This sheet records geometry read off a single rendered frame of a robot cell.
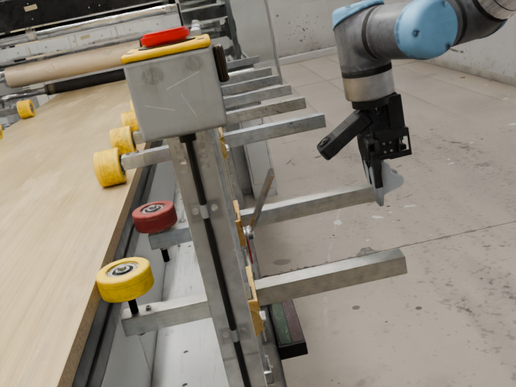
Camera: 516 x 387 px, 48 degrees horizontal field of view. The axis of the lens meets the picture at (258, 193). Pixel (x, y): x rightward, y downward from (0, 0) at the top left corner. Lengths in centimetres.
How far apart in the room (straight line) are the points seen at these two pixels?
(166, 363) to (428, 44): 74
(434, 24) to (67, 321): 67
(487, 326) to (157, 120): 189
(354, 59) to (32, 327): 66
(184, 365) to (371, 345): 114
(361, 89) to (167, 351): 62
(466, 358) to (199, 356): 115
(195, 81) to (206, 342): 80
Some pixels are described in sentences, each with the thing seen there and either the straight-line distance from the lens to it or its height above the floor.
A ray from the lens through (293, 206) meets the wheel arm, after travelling 111.
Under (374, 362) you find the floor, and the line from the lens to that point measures 210.
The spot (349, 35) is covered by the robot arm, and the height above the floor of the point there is 115.
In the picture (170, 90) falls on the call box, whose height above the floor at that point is 119.
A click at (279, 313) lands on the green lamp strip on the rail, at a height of 70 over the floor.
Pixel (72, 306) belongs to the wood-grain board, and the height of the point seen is 90.
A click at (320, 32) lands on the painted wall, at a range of 1014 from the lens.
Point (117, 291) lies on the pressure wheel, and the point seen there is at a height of 89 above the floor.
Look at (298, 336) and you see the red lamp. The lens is 100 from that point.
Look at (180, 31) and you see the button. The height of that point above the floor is 123.
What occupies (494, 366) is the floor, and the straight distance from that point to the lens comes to 207.
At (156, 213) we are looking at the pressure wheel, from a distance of 108.
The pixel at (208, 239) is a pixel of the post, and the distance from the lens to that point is 51.
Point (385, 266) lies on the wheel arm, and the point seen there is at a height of 83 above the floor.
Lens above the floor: 125
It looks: 19 degrees down
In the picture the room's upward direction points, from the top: 12 degrees counter-clockwise
